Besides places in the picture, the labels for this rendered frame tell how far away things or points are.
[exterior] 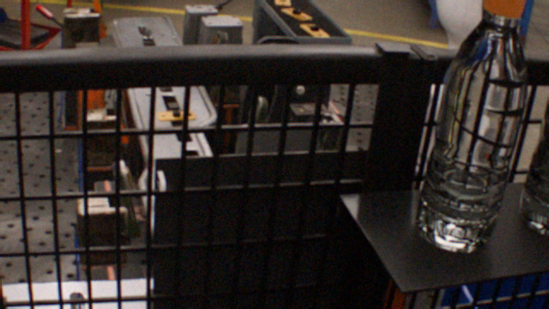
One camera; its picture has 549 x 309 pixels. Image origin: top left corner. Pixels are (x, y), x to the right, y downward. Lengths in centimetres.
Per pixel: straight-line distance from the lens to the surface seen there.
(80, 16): 221
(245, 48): 57
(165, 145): 162
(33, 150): 224
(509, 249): 62
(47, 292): 121
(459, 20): 162
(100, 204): 133
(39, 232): 188
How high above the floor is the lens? 175
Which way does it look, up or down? 27 degrees down
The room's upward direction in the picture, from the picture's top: 7 degrees clockwise
